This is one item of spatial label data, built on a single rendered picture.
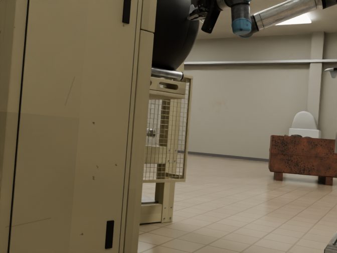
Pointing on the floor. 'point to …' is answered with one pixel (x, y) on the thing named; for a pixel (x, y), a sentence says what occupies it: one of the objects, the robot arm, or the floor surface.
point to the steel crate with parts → (303, 157)
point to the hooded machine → (305, 125)
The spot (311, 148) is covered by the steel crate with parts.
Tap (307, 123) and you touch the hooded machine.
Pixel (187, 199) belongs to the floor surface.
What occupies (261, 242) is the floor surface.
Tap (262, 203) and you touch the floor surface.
